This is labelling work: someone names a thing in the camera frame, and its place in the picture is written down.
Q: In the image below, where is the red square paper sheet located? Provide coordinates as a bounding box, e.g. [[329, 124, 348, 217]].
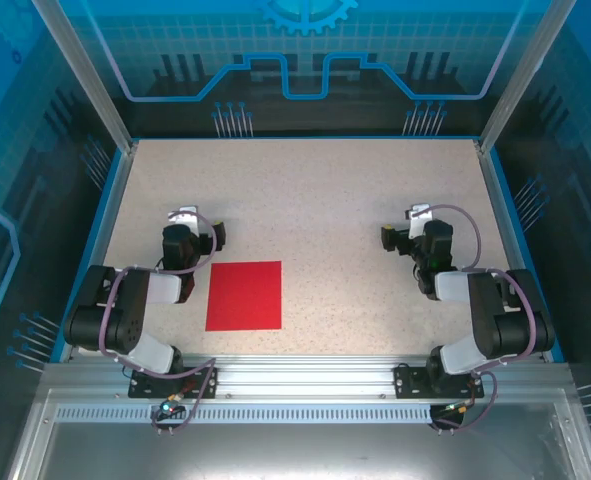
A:
[[204, 260, 283, 332]]

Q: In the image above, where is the grey metal sheet panel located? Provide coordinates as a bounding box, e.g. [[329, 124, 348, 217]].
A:
[[4, 389, 591, 480]]

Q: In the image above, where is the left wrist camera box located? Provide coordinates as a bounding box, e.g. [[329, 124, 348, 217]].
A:
[[168, 204, 199, 236]]

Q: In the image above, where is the aluminium side rail blue trim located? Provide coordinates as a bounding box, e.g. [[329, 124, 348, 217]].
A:
[[58, 140, 140, 364], [474, 139, 565, 364]]

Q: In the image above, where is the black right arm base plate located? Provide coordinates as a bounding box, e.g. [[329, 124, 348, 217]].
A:
[[393, 363, 486, 400]]

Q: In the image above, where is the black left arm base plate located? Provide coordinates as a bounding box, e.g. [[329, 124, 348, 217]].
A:
[[127, 366, 220, 400]]

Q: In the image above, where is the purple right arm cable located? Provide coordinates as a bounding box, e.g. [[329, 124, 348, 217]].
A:
[[408, 203, 537, 436]]

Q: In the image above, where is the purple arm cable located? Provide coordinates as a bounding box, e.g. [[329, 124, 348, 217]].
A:
[[408, 203, 537, 436], [97, 209, 221, 437]]

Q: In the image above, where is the aluminium mounting rail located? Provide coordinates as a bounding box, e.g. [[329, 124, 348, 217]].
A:
[[42, 353, 572, 401]]

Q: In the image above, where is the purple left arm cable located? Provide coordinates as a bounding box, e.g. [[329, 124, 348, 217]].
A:
[[97, 209, 221, 437]]

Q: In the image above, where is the cable connector with green light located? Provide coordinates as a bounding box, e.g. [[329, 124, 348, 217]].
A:
[[155, 394, 185, 419], [442, 399, 477, 416]]

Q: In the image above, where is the aluminium frame post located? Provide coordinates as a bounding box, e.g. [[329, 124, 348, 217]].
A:
[[476, 0, 580, 154], [30, 0, 139, 152]]

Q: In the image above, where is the slotted grey cable duct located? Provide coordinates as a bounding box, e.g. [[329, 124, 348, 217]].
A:
[[54, 405, 566, 425]]

